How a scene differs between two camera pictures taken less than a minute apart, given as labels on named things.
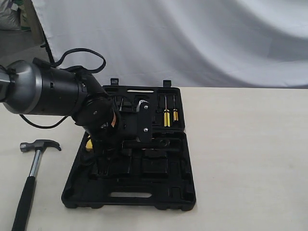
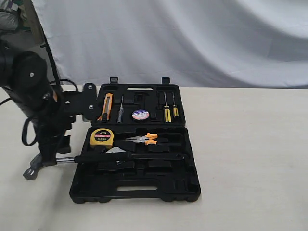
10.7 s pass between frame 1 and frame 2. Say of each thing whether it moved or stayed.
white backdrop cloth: stayed
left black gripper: moved
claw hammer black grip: moved
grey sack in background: stayed
